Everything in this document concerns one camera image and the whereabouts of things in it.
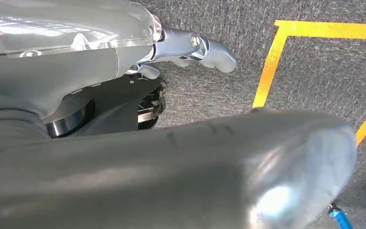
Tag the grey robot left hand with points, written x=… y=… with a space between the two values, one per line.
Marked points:
x=138 y=173

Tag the blue metal shelf rack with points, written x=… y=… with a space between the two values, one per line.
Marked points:
x=341 y=218

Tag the ribbed grey left arm sleeve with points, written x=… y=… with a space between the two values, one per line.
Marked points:
x=6 y=126

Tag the yellow floor tape rectangle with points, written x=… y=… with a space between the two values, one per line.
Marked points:
x=269 y=69

